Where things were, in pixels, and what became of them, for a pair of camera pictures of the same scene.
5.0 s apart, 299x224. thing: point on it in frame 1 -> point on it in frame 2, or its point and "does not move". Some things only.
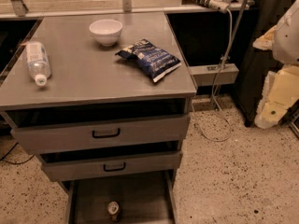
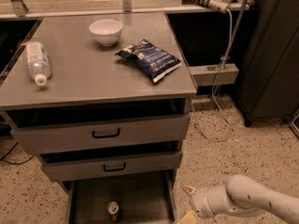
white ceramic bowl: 106,31 does not move
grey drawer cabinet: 102,98 does not move
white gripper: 287,39 -> 198,202
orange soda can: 113,209 does not move
